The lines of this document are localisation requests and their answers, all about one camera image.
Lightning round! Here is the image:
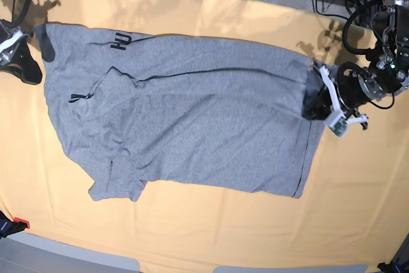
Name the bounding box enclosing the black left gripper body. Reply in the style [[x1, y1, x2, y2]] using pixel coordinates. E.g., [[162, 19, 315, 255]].
[[336, 62, 387, 116]]

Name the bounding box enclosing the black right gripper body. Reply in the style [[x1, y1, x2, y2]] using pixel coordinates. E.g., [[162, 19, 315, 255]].
[[1, 22, 22, 72]]

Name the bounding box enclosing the grey t-shirt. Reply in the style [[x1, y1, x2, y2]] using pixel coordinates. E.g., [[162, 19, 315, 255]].
[[35, 24, 325, 201]]

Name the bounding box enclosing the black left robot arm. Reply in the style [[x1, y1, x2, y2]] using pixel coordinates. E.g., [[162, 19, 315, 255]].
[[302, 0, 408, 120]]

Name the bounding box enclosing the yellow table cloth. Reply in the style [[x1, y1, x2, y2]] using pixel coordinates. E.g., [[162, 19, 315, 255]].
[[1, 0, 408, 272]]

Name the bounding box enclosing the red and black clamp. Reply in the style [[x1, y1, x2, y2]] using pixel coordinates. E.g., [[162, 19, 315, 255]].
[[0, 212, 30, 238]]

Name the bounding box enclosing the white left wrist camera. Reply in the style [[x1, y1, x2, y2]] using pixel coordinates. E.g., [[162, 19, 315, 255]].
[[324, 113, 348, 137]]

